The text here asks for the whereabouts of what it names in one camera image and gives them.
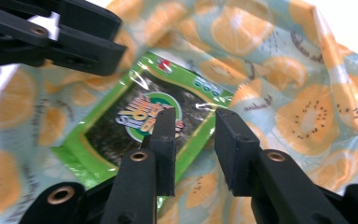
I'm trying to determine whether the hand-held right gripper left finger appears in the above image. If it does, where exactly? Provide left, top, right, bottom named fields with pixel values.
left=101, top=106, right=177, bottom=224

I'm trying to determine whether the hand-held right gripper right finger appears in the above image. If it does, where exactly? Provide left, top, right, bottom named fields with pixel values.
left=213, top=107, right=350, bottom=224

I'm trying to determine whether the green seaweed snack packet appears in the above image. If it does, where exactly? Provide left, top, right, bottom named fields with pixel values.
left=50, top=51, right=234, bottom=217

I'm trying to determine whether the orange-slice print drawstring bag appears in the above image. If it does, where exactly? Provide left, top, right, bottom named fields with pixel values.
left=0, top=0, right=358, bottom=224

